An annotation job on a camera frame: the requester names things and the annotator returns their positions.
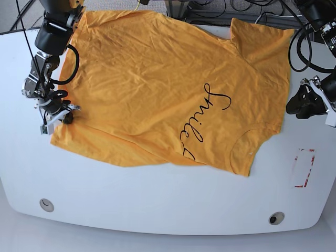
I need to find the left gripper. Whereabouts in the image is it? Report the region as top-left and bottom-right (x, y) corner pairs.
(286, 75), (335, 126)

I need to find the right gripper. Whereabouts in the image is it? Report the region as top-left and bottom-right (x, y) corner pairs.
(39, 101), (81, 125)

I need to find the orange t-shirt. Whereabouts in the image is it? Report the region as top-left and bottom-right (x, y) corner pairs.
(51, 10), (293, 176)

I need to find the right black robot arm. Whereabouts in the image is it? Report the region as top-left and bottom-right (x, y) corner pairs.
(22, 1), (85, 135)

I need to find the red tape rectangle marking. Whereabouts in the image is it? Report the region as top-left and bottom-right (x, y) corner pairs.
(291, 149), (316, 188)

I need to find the left table grommet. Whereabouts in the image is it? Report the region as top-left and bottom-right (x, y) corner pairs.
(39, 198), (55, 213)

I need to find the table grommet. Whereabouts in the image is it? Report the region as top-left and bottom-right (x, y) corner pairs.
(39, 198), (55, 213)
(268, 212), (285, 225)

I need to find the right table grommet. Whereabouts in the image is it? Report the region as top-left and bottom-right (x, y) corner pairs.
(268, 212), (285, 225)

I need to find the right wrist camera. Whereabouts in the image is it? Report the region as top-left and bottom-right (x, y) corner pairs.
(40, 124), (54, 135)

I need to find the white cable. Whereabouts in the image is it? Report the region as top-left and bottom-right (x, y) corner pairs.
(254, 13), (297, 26)

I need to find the black cable on floor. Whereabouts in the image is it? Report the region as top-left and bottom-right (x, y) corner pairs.
(0, 0), (40, 35)

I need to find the aluminium frame stand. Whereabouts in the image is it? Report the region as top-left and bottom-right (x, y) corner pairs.
(164, 0), (191, 19)

